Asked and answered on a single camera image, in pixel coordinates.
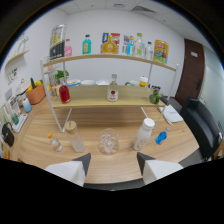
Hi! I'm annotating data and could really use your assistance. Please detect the clear bottle with orange cap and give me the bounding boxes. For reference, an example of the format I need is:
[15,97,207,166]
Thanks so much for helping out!
[47,132,64,153]

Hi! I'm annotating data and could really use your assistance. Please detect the clear bottle with wooden lid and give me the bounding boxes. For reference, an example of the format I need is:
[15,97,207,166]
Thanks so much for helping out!
[64,120,86,154]

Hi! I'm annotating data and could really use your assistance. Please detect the blue liquid bottle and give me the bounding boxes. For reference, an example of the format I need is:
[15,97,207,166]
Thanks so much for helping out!
[154,125,172,146]

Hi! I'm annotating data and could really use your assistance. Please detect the large white milk bottle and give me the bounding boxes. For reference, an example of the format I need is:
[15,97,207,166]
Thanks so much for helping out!
[131,117,156,152]

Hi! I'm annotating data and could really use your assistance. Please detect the teal cup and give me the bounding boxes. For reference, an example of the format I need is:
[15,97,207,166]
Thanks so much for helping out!
[11,113,20,126]

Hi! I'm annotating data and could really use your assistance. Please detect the clear glass with ice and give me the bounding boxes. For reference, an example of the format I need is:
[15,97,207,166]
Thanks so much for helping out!
[97,127,120,156]

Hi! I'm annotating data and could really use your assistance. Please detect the white notebook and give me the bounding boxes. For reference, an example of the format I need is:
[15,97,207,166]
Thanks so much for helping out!
[159,104,185,124]

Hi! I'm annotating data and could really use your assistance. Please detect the black chair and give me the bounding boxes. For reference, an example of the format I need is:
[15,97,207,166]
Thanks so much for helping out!
[179,96,224,161]

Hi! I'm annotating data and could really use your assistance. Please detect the white scale tray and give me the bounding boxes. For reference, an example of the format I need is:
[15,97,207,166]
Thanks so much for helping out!
[11,113,29,133]

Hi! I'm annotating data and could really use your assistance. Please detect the small black tool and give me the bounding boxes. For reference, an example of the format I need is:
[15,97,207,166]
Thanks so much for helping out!
[160,95,171,106]

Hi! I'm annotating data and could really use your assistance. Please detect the green glass with limes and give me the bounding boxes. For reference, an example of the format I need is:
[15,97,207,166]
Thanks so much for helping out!
[148,87,163,105]

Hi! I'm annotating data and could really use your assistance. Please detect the black kettle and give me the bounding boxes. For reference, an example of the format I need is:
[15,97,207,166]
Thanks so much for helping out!
[0,121,16,148]

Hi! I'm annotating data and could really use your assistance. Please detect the red liquid bottle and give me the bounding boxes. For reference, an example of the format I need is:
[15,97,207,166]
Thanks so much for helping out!
[58,80,72,105]

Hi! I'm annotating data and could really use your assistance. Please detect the two-tier wooden shelf rack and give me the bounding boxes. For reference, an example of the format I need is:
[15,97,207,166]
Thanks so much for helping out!
[39,53,179,134]

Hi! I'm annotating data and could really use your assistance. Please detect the white bottle with blue base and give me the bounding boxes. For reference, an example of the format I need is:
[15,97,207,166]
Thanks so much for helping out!
[21,97,33,114]

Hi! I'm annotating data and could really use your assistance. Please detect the orange basket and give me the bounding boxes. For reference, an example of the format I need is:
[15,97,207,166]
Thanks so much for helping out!
[25,83,47,106]

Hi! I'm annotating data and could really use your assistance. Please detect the clear bottle with red label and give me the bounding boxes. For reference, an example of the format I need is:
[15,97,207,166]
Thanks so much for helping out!
[106,73,120,103]

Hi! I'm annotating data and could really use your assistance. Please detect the blue patterned bowl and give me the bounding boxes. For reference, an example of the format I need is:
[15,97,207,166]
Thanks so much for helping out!
[66,78,82,88]

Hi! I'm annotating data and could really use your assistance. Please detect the white bowl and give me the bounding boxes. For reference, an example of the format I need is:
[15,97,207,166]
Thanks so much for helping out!
[80,79,97,86]

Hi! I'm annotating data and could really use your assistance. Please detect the green potted plant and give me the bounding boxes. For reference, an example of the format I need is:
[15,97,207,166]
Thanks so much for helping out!
[54,69,70,84]

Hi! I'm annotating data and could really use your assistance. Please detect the white pot with lid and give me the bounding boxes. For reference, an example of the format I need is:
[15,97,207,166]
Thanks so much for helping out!
[15,78,32,96]

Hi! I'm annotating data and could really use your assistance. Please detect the brown door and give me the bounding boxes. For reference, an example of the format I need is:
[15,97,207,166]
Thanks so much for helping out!
[174,38,204,107]

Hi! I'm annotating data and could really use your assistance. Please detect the small clear bottle blue cap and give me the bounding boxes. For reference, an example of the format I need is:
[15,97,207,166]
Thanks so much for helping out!
[144,41,154,61]

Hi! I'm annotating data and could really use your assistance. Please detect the yellow snack can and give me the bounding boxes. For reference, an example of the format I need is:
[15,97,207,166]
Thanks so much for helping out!
[153,39,170,65]

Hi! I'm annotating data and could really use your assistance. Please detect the small pink bottle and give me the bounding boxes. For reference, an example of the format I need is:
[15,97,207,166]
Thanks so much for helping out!
[64,38,73,58]

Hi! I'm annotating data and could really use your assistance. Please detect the clear bottle with green cap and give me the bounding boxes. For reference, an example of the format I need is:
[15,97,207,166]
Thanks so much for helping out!
[134,32,146,58]

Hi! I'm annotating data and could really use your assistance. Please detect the small light blue bottle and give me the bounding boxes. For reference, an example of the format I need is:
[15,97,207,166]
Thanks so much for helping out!
[126,36,136,56]

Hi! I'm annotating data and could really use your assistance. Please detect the teal green bottle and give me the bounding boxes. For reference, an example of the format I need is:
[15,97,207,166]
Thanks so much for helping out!
[82,34,92,55]

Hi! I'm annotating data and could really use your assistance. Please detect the tall black yellow can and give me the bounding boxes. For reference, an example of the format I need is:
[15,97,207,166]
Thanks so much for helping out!
[49,23,67,61]

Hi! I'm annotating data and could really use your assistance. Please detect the round amber bottle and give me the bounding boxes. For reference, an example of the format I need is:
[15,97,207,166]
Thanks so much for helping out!
[101,34,118,55]

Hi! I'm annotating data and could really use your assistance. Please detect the white figurine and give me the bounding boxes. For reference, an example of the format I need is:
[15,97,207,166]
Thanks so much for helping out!
[14,33,29,54]

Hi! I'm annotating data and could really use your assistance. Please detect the white wall socket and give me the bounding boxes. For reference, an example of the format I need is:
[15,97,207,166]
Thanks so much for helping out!
[4,88,13,101]

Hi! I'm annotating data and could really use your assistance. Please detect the wooden wall shelf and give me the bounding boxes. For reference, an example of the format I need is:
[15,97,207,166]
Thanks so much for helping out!
[4,49,30,66]

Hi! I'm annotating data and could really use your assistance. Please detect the blue wall poster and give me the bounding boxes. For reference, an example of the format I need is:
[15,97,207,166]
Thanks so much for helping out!
[101,32,110,44]

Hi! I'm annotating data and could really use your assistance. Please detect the red wall poster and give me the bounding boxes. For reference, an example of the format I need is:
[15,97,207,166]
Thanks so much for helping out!
[110,32,121,46]

